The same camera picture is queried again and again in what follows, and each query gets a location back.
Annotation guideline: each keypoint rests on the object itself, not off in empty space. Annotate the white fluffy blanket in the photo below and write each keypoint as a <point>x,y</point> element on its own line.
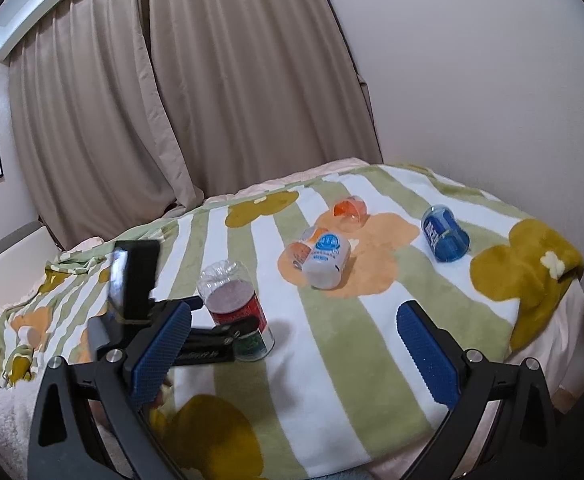
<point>1,420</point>

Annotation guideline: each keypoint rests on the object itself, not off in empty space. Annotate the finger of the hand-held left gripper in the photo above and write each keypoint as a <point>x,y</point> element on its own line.
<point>221,332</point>
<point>196,302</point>

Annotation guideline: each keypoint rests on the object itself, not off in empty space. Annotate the striped printed blanket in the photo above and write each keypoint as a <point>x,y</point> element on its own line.
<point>322,360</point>

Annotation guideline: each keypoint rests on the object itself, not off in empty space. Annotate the beige curtain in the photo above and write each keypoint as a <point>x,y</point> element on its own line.
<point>86,135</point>
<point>252,85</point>

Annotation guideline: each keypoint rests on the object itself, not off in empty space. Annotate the clear cup with orange label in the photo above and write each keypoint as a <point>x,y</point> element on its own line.
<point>297,255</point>

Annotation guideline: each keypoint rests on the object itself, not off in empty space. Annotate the white cup with blue label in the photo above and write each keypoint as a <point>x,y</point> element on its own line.
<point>327,265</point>

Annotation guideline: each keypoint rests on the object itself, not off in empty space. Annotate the clear cup with red label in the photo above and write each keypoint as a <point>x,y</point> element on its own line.
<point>231,305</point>

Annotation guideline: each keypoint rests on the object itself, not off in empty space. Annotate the white pillow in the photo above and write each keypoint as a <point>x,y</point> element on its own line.
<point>11,270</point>

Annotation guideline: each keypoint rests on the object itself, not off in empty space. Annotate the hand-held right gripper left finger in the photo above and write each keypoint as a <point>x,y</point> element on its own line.
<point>164,350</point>

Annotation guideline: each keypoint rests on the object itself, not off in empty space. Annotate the white curtain box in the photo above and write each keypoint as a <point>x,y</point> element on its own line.
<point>21,15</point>

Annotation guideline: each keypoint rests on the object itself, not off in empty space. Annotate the blue clear cup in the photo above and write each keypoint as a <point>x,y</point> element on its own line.
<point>444,237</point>

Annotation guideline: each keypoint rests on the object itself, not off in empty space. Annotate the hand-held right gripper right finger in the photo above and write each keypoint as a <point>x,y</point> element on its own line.
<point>428,357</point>

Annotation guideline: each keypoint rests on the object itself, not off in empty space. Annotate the grey headboard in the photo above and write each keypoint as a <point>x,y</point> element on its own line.
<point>1,237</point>

